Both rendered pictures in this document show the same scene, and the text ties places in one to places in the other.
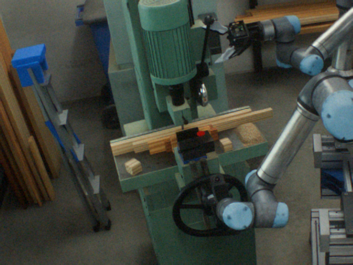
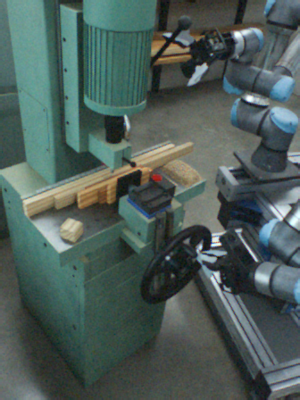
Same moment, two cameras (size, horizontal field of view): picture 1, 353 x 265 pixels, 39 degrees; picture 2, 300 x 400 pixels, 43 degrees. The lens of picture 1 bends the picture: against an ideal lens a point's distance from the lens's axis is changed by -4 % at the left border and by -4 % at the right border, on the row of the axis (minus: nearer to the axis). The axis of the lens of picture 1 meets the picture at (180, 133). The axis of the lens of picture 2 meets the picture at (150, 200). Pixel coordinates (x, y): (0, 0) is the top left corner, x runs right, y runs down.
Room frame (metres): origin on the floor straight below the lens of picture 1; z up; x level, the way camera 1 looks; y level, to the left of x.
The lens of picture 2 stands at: (0.87, 0.50, 1.69)
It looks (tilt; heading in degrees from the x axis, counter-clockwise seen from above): 39 degrees down; 323
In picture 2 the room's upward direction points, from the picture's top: 8 degrees clockwise
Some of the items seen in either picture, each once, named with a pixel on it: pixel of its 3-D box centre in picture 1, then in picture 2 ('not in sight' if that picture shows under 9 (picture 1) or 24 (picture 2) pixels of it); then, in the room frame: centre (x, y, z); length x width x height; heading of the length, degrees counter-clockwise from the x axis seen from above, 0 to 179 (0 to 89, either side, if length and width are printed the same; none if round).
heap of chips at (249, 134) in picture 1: (248, 131); (182, 169); (1.71, -0.27, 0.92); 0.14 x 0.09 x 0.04; 9
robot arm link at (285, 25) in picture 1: (284, 27); (245, 43); (1.73, -0.45, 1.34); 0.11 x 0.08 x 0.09; 99
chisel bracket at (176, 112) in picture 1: (179, 110); (109, 149); (1.78, -0.01, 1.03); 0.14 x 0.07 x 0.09; 9
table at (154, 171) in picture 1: (192, 159); (130, 208); (1.65, -0.03, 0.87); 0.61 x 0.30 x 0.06; 99
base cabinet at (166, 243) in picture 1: (193, 218); (89, 269); (1.88, 0.01, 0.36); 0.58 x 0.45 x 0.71; 9
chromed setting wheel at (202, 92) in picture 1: (201, 93); (119, 127); (1.91, -0.12, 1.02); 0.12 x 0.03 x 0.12; 9
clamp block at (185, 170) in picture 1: (197, 162); (149, 212); (1.57, -0.05, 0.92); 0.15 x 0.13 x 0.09; 99
